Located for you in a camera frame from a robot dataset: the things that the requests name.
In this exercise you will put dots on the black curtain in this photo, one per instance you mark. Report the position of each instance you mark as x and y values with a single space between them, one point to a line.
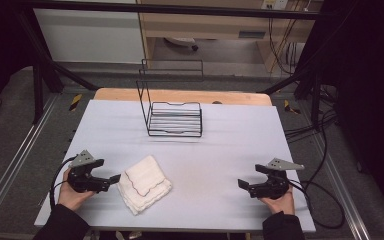
0 50
370 83

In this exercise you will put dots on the wooden table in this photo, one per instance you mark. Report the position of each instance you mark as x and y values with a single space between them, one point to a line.
180 96

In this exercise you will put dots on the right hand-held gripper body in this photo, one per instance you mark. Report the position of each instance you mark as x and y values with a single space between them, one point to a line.
276 186

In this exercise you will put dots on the person's right hand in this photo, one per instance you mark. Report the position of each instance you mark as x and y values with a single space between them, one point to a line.
282 204

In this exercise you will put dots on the aluminium floor rail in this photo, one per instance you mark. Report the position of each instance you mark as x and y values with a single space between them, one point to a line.
341 186
16 156

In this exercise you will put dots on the white wall socket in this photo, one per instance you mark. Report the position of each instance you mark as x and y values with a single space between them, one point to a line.
275 4

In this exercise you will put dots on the light wooden desk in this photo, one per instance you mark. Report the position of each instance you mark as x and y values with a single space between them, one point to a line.
210 26

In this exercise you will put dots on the black metal frame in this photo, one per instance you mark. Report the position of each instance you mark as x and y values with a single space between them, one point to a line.
180 10

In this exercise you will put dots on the person's left hand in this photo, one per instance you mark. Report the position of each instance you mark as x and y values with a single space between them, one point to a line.
69 197

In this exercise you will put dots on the office chair base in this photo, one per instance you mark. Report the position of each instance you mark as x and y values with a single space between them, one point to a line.
181 41

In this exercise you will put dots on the white towel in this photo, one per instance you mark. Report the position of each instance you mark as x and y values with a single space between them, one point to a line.
145 185

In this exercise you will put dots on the white cabinet panel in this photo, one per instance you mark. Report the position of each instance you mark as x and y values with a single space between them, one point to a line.
90 36

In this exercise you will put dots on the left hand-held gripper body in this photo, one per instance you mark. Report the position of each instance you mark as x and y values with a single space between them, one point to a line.
80 181

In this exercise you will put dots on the pale lavender table cover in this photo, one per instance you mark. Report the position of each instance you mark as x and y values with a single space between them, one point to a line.
213 160

